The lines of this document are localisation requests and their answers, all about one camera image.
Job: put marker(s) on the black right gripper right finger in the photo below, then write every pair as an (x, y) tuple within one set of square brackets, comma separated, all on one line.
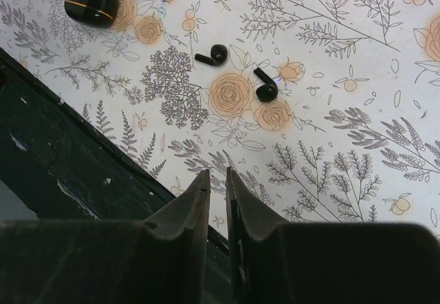
[(277, 261)]

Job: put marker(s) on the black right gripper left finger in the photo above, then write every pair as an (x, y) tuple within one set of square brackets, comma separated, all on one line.
[(158, 260)]

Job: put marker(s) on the black case with gold line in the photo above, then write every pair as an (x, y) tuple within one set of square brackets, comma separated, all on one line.
[(94, 13)]

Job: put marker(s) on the black stem earbud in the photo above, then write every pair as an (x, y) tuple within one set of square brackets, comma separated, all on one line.
[(218, 56), (268, 91)]

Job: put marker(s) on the floral patterned table mat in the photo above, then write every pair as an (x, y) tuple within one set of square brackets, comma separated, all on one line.
[(328, 109)]

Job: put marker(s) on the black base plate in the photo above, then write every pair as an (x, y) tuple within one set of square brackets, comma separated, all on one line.
[(61, 168)]

